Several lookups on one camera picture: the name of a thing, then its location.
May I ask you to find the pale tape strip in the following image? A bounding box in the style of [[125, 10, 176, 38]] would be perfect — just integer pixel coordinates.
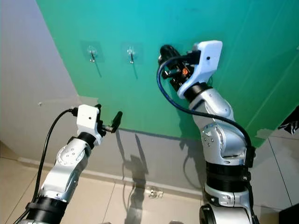
[[256, 127, 274, 140], [75, 95, 93, 106]]

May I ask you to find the small metal floor stopper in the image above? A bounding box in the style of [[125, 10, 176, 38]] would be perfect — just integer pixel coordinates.
[[146, 186, 164, 199]]

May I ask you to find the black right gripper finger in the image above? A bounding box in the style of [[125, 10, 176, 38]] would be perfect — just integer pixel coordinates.
[[159, 44, 183, 66]]

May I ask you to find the clear adhesive metal hook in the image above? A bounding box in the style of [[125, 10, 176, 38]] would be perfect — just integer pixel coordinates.
[[86, 44, 100, 63], [125, 44, 139, 64]]

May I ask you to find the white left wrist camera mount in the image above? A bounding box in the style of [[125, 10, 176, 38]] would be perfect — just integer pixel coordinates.
[[76, 104, 100, 136]]

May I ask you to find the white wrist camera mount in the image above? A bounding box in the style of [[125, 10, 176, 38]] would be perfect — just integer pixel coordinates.
[[181, 40, 223, 99], [76, 104, 100, 136]]

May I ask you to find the person in dark clothes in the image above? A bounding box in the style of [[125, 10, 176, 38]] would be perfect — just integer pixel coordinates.
[[278, 106, 299, 136]]

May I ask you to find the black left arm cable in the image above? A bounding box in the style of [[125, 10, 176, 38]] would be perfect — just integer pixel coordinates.
[[13, 108, 79, 224]]

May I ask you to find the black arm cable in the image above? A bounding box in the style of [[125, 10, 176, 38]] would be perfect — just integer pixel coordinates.
[[157, 54, 257, 171], [13, 108, 79, 224]]

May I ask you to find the green wall board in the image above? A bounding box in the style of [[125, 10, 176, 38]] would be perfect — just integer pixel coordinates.
[[36, 0, 299, 147]]

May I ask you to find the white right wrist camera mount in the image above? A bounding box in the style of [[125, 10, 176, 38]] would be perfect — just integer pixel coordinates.
[[181, 40, 223, 99]]

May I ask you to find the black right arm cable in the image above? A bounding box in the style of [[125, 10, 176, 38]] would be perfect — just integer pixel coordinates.
[[157, 54, 257, 171]]

